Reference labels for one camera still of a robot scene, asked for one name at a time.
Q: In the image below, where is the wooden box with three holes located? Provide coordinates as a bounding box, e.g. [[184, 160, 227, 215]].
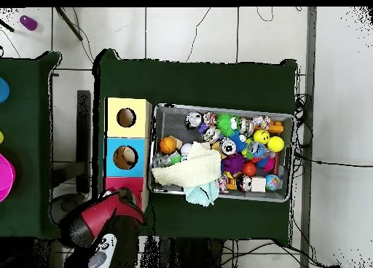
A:
[[102, 97, 153, 213]]

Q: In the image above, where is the small orange basketball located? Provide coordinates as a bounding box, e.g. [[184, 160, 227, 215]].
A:
[[159, 135, 178, 155]]

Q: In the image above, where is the light teal cloth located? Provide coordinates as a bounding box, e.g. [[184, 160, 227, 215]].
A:
[[184, 181, 219, 208]]

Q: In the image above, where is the green fuzzy toy with eyes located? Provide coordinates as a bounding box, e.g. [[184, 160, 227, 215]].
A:
[[216, 113, 240, 136]]

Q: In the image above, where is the black rod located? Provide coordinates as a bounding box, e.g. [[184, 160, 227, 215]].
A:
[[55, 7, 84, 42]]

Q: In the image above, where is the silver crushed can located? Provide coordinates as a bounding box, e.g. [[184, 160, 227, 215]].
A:
[[186, 111, 204, 130]]

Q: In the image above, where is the black cable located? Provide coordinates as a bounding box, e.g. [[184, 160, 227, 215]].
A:
[[294, 151, 373, 168]]

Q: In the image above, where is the cream waffle cloth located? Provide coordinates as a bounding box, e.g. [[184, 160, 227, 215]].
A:
[[151, 141, 222, 189]]

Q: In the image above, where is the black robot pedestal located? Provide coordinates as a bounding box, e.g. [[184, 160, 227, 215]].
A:
[[139, 237, 225, 268]]

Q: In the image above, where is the yellow smiley face ball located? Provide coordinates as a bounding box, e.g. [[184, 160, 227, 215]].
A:
[[253, 129, 271, 145]]

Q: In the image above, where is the blue plastic cup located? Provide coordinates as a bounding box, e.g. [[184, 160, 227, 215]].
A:
[[0, 76, 10, 103]]

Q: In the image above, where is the black crushed soda can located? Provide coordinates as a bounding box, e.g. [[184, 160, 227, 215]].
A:
[[219, 137, 237, 156]]

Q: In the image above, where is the purple bottle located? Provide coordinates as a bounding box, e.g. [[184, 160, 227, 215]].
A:
[[19, 15, 39, 32]]

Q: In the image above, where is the purple spiky ball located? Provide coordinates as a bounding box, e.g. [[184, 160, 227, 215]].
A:
[[221, 153, 246, 174]]

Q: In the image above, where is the shallow clear mesh bin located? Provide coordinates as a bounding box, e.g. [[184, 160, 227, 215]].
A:
[[146, 102, 297, 203]]

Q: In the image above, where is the dark green side table cloth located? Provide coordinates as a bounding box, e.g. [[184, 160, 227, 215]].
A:
[[0, 50, 68, 240]]

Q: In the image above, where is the plain yellow ball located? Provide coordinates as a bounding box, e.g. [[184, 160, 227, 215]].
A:
[[267, 135, 286, 153]]

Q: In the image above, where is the black upright panel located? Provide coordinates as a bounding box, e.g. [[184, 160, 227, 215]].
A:
[[76, 90, 92, 194]]

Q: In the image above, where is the magenta plastic bowl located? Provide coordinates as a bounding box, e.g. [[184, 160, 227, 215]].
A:
[[0, 152, 16, 203]]

